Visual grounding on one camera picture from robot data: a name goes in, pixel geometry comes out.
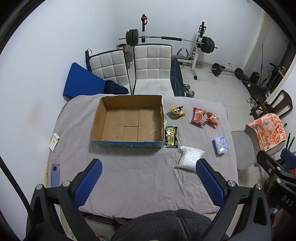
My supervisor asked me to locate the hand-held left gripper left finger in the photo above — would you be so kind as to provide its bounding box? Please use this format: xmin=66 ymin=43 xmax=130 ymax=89
xmin=25 ymin=159 xmax=103 ymax=241

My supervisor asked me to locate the cardboard box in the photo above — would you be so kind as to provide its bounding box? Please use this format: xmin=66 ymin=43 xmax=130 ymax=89
xmin=91 ymin=95 xmax=165 ymax=149

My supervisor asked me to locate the brown wooden chair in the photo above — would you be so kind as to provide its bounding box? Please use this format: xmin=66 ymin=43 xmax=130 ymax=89
xmin=249 ymin=90 xmax=293 ymax=120

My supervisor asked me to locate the grey padded chair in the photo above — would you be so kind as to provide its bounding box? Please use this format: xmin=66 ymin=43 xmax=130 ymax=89
xmin=231 ymin=126 xmax=281 ymax=171

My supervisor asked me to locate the white barbell rack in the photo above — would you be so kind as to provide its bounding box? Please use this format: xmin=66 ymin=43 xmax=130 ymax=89
xmin=140 ymin=14 xmax=208 ymax=81

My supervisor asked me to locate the dark grey fleece garment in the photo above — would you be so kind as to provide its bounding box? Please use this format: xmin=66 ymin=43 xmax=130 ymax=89
xmin=112 ymin=209 xmax=213 ymax=241

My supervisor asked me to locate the short barbell with black plates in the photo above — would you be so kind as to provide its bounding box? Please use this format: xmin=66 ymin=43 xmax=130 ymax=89
xmin=210 ymin=62 xmax=245 ymax=81

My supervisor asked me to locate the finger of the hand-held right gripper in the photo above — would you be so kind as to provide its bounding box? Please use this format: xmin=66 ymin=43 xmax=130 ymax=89
xmin=280 ymin=148 xmax=296 ymax=168
xmin=256 ymin=150 xmax=296 ymax=186

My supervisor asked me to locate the light blue tissue packet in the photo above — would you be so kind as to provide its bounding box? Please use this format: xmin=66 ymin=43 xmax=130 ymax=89
xmin=213 ymin=136 xmax=228 ymax=155

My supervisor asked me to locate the red snack packet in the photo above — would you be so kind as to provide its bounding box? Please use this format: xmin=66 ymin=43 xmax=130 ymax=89
xmin=190 ymin=107 xmax=207 ymax=126

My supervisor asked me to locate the dark blue garment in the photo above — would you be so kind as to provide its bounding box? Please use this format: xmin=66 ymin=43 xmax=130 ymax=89
xmin=104 ymin=80 xmax=130 ymax=95

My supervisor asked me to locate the small white carton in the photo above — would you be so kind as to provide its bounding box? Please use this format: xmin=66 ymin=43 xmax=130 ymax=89
xmin=49 ymin=133 xmax=61 ymax=152

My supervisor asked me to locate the black and blue folded frame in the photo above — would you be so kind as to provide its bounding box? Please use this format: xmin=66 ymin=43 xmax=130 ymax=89
xmin=85 ymin=48 xmax=93 ymax=71

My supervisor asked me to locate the orange panda snack packet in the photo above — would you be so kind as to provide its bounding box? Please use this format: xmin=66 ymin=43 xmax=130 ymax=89
xmin=206 ymin=111 xmax=220 ymax=127

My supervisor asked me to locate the yellow panda snack packet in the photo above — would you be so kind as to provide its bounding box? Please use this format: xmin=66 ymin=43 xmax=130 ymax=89
xmin=169 ymin=105 xmax=186 ymax=120

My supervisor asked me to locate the white soft plastic packet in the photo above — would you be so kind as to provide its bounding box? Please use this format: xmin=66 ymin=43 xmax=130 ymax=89
xmin=174 ymin=146 xmax=205 ymax=172

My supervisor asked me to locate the white quilted chair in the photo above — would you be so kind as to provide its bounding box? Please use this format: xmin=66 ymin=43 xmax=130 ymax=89
xmin=132 ymin=44 xmax=174 ymax=96
xmin=88 ymin=49 xmax=132 ymax=95

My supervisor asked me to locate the blue smartphone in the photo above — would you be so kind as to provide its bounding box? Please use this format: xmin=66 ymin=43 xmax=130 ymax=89
xmin=50 ymin=164 xmax=61 ymax=187

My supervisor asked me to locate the blue foam mat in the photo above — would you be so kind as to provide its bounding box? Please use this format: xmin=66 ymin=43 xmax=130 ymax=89
xmin=62 ymin=62 xmax=107 ymax=102

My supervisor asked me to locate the black wipes packet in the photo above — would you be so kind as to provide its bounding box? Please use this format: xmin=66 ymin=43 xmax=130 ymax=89
xmin=162 ymin=126 xmax=178 ymax=149

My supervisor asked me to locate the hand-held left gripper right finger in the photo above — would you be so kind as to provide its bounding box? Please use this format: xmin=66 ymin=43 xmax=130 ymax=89
xmin=196 ymin=158 xmax=273 ymax=241

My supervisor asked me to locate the grey table cloth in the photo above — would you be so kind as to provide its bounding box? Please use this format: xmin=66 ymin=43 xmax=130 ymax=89
xmin=47 ymin=94 xmax=238 ymax=219

